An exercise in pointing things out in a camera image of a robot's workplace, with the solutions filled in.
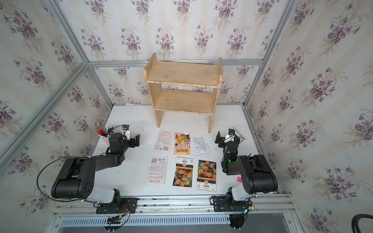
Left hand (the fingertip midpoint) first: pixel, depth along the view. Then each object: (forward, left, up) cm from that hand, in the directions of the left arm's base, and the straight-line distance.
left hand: (132, 134), depth 93 cm
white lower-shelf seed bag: (-21, -17, -7) cm, 28 cm away
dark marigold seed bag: (-22, -33, -6) cm, 41 cm away
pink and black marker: (-27, -65, -6) cm, 71 cm away
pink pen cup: (-4, +15, +2) cm, 16 cm away
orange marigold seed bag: (-24, -47, -7) cm, 53 cm away
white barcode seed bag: (-1, -19, -7) cm, 20 cm away
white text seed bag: (-4, -44, -6) cm, 45 cm away
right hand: (-2, -62, +4) cm, 62 cm away
